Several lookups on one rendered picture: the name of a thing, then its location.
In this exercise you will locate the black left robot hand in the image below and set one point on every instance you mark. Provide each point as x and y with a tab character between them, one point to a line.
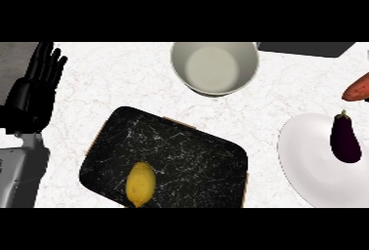
30	97

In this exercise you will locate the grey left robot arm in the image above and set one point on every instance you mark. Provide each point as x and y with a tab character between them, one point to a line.
20	172

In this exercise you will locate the pale grey bowl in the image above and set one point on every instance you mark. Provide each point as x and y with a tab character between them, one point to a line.
215	67

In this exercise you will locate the white plate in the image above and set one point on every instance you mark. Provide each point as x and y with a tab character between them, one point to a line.
318	172

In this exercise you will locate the grey panel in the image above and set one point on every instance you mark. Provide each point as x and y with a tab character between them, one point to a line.
13	65

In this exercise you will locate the yellow lemon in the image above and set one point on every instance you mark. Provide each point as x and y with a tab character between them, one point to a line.
141	184

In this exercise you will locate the black marble cutting board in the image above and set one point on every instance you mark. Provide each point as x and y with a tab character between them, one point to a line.
183	156

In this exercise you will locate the dark grey flat appliance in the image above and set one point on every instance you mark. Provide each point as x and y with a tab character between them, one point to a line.
308	48

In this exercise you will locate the purple eggplant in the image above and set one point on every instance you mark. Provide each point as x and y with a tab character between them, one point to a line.
345	140

